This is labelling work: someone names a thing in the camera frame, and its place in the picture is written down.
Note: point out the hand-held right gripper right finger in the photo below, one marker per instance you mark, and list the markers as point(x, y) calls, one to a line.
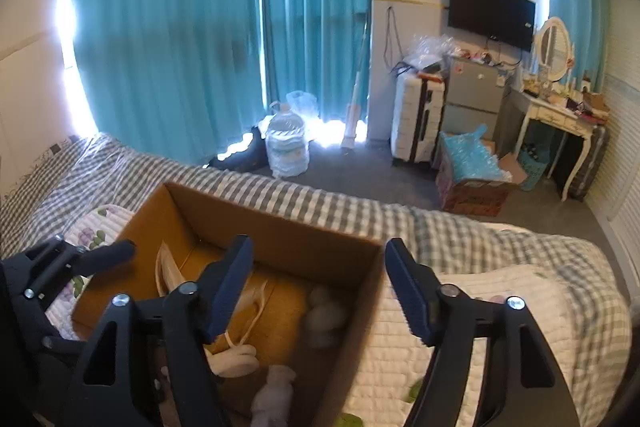
point(409, 294)

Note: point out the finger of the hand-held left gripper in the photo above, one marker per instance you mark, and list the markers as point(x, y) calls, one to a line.
point(107, 255)
point(56, 343)

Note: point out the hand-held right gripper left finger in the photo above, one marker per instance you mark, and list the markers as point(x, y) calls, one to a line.
point(231, 289)

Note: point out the white items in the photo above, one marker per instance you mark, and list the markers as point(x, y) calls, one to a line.
point(236, 359)

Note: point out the brown cardboard box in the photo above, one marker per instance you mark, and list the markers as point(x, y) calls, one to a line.
point(280, 237)

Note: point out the white fluffy plush toy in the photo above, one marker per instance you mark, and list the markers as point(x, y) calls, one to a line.
point(325, 319)
point(272, 397)

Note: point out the bed with grey checked sheet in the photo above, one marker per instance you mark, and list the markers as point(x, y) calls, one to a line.
point(300, 202)

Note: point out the printed cardboard box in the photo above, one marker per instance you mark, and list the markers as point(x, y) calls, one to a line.
point(475, 197)

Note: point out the black boots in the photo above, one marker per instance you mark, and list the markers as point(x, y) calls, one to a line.
point(245, 157)

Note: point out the blue plastic bag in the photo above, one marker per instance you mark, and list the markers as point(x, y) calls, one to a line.
point(470, 157)

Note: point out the large clear water bottle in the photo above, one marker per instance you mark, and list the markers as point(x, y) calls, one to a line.
point(286, 142)

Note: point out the teal storage basket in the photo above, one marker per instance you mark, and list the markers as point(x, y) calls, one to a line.
point(534, 169)

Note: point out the white hard-shell suitcase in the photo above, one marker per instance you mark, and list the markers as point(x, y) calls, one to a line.
point(410, 117)

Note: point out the grey mini fridge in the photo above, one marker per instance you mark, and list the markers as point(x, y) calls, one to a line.
point(472, 92)

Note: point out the dark hard-shell suitcase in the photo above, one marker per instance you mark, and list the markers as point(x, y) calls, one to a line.
point(592, 162)

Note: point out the wide teal curtain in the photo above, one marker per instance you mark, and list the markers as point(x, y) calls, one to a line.
point(165, 32)

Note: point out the white vanity table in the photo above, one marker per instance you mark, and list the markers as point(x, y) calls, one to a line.
point(555, 114)

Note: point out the clear plastic wrap pile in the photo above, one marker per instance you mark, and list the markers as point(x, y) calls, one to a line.
point(430, 49)

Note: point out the white louvered wardrobe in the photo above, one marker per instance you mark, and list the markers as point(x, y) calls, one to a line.
point(622, 132)

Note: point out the white oval vanity mirror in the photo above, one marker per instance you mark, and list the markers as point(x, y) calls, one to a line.
point(552, 47)

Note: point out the narrow teal curtain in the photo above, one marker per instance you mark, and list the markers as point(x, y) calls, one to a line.
point(315, 7)

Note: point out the black wall television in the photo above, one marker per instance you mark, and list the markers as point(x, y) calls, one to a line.
point(490, 12)

